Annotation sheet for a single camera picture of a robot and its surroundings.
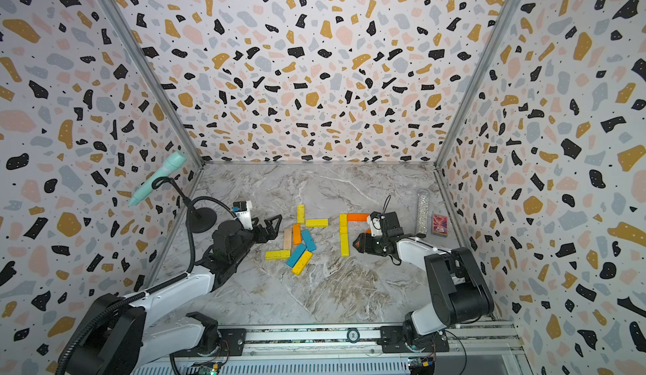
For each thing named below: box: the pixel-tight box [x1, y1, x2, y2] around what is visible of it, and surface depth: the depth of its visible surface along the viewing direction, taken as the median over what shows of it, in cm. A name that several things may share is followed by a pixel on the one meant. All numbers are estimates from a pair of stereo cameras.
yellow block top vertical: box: [296, 203, 306, 225], surface depth 105 cm
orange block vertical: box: [291, 223, 302, 246], surface depth 99 cm
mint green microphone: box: [127, 150, 187, 206], surface depth 78 cm
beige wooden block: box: [283, 227, 292, 251], surface depth 97 cm
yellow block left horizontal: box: [264, 249, 292, 261], surface depth 92 cm
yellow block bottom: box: [291, 250, 313, 276], surface depth 91 cm
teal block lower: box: [285, 243, 308, 269], surface depth 92 cm
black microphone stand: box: [152, 176, 218, 233], surface depth 99 cm
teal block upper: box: [301, 229, 317, 252], surface depth 97 cm
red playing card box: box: [430, 212, 450, 238], surface depth 102 cm
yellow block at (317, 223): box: [306, 218, 329, 228], surface depth 102 cm
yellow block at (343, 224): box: [338, 213, 350, 235], surface depth 102 cm
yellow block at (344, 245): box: [339, 233, 350, 258], surface depth 95 cm
